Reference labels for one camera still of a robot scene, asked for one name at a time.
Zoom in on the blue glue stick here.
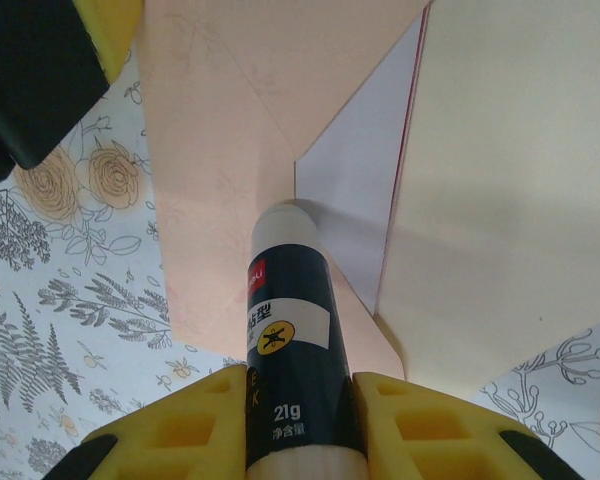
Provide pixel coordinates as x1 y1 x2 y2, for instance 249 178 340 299
243 198 372 480

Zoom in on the peach paper envelope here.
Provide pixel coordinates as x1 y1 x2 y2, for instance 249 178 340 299
142 0 600 394

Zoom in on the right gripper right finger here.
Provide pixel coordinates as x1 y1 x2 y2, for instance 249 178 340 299
352 370 581 480

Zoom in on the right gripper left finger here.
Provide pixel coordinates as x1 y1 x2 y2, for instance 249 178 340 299
62 364 249 480

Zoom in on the floral patterned table cover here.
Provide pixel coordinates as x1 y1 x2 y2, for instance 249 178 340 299
0 74 600 480

